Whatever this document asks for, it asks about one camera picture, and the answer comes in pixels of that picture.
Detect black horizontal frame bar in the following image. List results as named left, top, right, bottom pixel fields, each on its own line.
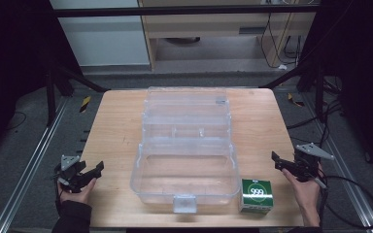
left=52, top=4, right=321, bottom=18

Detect person's right hand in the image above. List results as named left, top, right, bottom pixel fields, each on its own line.
left=281, top=163, right=325, bottom=211

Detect black upright stand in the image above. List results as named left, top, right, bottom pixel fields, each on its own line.
left=44, top=67, right=58, bottom=128
left=315, top=63, right=325, bottom=123

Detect thin black floor cable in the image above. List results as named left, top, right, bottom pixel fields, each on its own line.
left=5, top=111, right=27, bottom=131

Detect black hanging cables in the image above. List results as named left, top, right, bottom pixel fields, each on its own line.
left=259, top=12, right=306, bottom=70

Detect clear plastic storage box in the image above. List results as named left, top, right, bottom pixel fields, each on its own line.
left=129, top=85, right=242, bottom=215

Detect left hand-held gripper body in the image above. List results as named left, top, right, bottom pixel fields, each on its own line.
left=53, top=154, right=90, bottom=194

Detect light wooden desk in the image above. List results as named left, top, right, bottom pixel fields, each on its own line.
left=137, top=0, right=319, bottom=71

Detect black floor cables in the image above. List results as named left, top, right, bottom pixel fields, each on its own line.
left=286, top=76, right=344, bottom=148

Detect aluminium floor rail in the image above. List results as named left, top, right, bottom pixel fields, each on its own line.
left=303, top=92, right=373, bottom=233
left=0, top=96, right=70, bottom=233

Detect yellow and black tape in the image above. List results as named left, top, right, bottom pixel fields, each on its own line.
left=79, top=95, right=92, bottom=114
left=287, top=92, right=306, bottom=109

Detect person's left hand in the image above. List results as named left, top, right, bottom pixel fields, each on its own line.
left=56, top=177, right=98, bottom=206

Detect black diagonal frame strut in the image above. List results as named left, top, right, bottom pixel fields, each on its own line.
left=55, top=63, right=110, bottom=94
left=259, top=63, right=309, bottom=90

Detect green and white carton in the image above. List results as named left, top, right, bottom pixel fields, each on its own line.
left=238, top=178, right=275, bottom=216

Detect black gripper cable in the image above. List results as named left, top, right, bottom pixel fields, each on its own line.
left=314, top=175, right=373, bottom=230

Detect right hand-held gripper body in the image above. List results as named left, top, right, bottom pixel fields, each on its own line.
left=291, top=142, right=335, bottom=183

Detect white cabinet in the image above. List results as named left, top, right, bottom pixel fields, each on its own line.
left=49, top=0, right=151, bottom=68

